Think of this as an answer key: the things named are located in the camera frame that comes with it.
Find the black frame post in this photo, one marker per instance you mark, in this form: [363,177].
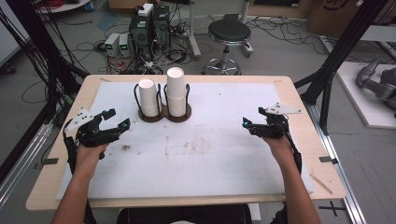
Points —
[345,43]

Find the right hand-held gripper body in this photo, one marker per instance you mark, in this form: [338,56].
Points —
[271,127]

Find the black tape cross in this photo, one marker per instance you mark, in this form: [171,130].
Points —
[332,208]

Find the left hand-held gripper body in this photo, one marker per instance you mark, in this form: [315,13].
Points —
[93,135]

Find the person's black clothing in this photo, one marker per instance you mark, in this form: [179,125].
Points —
[186,215]

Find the thin wooden stick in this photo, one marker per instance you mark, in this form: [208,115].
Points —
[321,184]

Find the cardboard box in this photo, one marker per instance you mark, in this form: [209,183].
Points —
[339,15]

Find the white table mat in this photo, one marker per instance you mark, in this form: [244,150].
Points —
[202,155]

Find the white paper cup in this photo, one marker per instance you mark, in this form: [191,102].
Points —
[176,81]
[149,96]
[177,105]

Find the grey power supply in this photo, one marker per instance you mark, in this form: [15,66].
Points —
[125,45]
[111,43]

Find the white platform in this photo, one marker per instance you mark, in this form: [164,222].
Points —
[358,102]

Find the black tape strip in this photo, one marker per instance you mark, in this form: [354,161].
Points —
[328,160]
[50,161]

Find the grey table leg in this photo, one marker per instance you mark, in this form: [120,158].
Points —
[193,31]

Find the aluminium rail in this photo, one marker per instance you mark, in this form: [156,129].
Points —
[21,165]
[339,174]

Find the person's left hand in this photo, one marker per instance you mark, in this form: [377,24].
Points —
[88,158]

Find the black computer tower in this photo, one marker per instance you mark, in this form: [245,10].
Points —
[141,34]
[162,25]

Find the person's right hand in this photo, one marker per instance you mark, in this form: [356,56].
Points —
[280,149]

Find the white box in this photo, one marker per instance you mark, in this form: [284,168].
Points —
[145,9]

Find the black round stool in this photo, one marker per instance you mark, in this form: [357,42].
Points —
[229,31]

